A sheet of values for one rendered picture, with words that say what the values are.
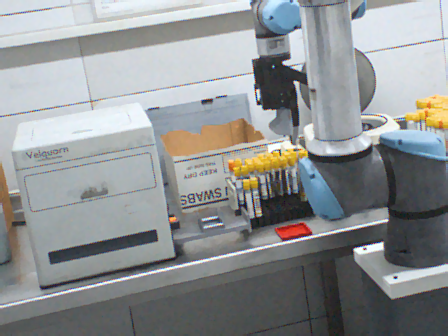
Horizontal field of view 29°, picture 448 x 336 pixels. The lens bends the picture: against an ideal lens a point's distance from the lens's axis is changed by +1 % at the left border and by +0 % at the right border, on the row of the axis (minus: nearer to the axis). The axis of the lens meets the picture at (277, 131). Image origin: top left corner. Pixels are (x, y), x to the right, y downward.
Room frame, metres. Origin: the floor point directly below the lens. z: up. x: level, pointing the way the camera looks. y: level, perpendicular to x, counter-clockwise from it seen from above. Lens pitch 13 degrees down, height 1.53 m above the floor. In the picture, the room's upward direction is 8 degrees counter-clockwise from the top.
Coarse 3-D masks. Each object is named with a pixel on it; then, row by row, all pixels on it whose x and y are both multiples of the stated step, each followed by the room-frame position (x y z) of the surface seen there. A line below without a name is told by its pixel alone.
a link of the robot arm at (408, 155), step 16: (384, 144) 1.49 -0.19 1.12; (400, 144) 1.47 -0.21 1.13; (416, 144) 1.46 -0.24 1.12; (432, 144) 1.46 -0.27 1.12; (384, 160) 1.46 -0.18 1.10; (400, 160) 1.46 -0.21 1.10; (416, 160) 1.45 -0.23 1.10; (432, 160) 1.46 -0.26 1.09; (400, 176) 1.45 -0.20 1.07; (416, 176) 1.45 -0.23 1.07; (432, 176) 1.46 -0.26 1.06; (400, 192) 1.45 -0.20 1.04; (416, 192) 1.45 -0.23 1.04; (432, 192) 1.46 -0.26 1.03; (400, 208) 1.47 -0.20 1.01; (416, 208) 1.45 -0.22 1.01; (432, 208) 1.45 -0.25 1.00
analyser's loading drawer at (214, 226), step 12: (216, 216) 1.81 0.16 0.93; (240, 216) 1.82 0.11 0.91; (180, 228) 1.80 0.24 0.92; (192, 228) 1.79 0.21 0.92; (204, 228) 1.75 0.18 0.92; (216, 228) 1.76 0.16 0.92; (228, 228) 1.76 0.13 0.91; (240, 228) 1.77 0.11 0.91; (180, 240) 1.74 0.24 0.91; (192, 240) 1.75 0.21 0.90
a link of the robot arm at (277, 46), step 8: (256, 40) 1.90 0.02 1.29; (264, 40) 1.88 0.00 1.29; (272, 40) 1.88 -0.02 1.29; (280, 40) 1.88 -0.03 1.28; (288, 40) 1.90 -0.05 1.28; (264, 48) 1.88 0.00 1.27; (272, 48) 1.88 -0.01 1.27; (280, 48) 1.88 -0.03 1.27; (288, 48) 1.89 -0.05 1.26; (264, 56) 1.89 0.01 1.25; (272, 56) 1.88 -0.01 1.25
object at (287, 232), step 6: (276, 228) 1.80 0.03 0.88; (282, 228) 1.81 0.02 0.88; (288, 228) 1.81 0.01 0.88; (294, 228) 1.80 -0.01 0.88; (300, 228) 1.80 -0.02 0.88; (306, 228) 1.79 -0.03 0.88; (282, 234) 1.78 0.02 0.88; (288, 234) 1.77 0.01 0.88; (294, 234) 1.76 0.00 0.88; (300, 234) 1.75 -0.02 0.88; (306, 234) 1.75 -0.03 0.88; (282, 240) 1.74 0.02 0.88
